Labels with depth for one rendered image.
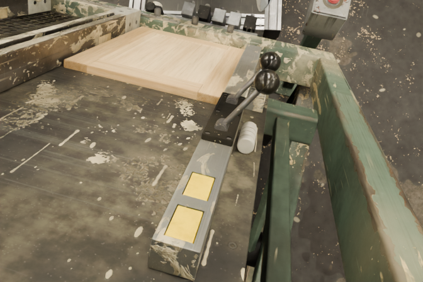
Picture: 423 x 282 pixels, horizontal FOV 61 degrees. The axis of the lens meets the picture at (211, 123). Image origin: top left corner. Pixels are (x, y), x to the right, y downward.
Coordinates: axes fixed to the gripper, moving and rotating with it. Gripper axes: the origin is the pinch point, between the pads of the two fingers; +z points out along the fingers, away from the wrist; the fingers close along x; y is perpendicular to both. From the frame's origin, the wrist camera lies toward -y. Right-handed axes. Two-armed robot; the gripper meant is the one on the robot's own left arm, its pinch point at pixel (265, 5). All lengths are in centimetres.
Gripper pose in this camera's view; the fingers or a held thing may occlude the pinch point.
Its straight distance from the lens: 73.3
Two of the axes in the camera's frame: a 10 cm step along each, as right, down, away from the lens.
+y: -7.7, -4.9, 4.1
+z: -1.1, 7.3, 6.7
